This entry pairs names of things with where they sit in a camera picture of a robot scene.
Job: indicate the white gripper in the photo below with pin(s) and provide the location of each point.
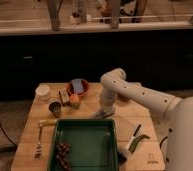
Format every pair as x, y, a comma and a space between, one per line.
107, 106

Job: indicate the grey blue towel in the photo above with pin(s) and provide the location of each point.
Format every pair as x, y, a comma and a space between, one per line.
102, 114

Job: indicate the green plastic tray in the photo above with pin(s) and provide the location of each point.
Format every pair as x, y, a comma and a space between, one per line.
93, 145

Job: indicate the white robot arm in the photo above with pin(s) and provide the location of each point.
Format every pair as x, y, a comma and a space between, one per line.
179, 154

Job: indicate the orange bowl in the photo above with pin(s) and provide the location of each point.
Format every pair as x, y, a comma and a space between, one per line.
85, 85

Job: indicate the blue sponge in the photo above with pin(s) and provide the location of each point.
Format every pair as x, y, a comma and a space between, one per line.
77, 86

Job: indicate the brown wooden block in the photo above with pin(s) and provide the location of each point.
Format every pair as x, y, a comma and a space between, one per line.
64, 97

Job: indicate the green cucumber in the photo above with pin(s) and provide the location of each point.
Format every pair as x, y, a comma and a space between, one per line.
136, 141

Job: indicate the dark metal cup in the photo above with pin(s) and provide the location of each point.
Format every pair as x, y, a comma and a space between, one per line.
55, 109

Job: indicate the dark red grape bunch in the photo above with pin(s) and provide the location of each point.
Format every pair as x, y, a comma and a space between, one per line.
62, 150

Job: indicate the white plastic cup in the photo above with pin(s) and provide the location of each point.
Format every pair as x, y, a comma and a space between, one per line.
43, 92

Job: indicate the yellow handled fork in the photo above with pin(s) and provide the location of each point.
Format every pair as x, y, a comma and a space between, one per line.
41, 125

